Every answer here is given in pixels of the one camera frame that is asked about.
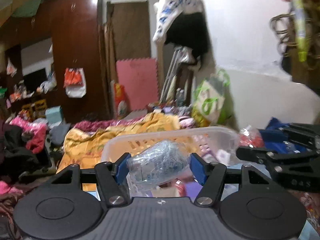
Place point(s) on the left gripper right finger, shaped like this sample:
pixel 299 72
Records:
pixel 210 177

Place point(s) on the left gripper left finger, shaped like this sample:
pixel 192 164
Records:
pixel 109 177

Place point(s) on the clear plastic basket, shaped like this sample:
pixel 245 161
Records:
pixel 203 141

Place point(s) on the blue patterned plastic bag bundle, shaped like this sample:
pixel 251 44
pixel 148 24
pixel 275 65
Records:
pixel 158 164

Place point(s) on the red item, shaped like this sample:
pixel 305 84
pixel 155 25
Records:
pixel 251 137

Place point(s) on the blue fabric bag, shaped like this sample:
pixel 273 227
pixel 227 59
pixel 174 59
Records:
pixel 276 140

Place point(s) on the green white shopping bag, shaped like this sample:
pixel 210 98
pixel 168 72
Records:
pixel 212 101

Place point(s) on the hanging brown bag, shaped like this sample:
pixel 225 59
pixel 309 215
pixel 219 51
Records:
pixel 303 62

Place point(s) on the orange white shopping bag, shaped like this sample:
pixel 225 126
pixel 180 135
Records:
pixel 75 82

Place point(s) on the pink foam mat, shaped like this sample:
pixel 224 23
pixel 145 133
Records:
pixel 139 78

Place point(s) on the dark red wooden wardrobe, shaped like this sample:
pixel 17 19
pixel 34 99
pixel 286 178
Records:
pixel 75 27

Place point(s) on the brown wooden door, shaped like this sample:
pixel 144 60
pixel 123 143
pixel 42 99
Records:
pixel 131 29

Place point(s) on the white hooded garment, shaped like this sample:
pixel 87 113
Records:
pixel 183 23

